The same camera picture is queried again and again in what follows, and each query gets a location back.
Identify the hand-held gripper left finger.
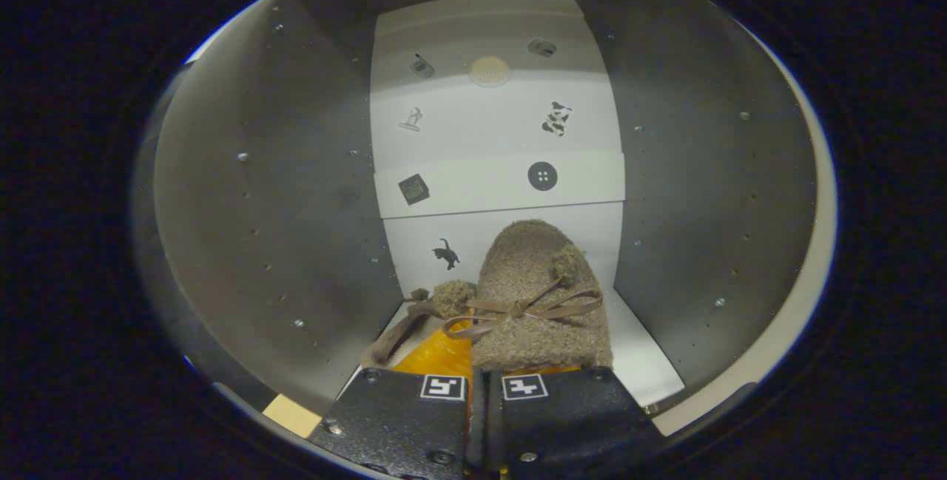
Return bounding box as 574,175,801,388
307,317,474,480

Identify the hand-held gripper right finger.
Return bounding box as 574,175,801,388
473,365,667,480

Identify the brown fuzzy shoe with bow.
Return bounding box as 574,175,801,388
442,220,615,373
360,280,479,367

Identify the light grey shoe cabinet door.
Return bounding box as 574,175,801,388
651,44,840,438

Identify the grey shoe cabinet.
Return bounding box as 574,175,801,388
133,0,840,459

